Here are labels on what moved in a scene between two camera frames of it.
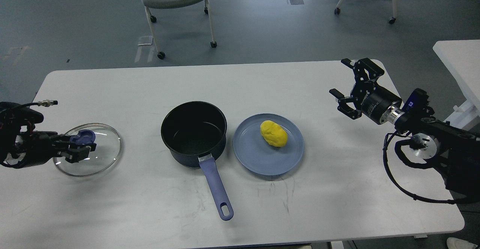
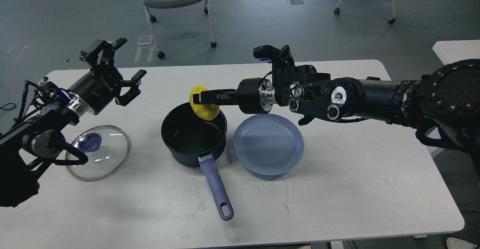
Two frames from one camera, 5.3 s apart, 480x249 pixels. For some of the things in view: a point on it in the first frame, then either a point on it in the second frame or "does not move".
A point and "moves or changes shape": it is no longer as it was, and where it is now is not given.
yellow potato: x=273 y=134 to x=205 y=111
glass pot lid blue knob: x=84 y=136 moves or changes shape
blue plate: x=254 y=153 does not move
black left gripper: x=39 y=146 to x=101 y=86
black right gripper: x=372 y=99 to x=255 y=96
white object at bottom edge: x=453 y=243 does not move
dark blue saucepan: x=193 y=131 does not move
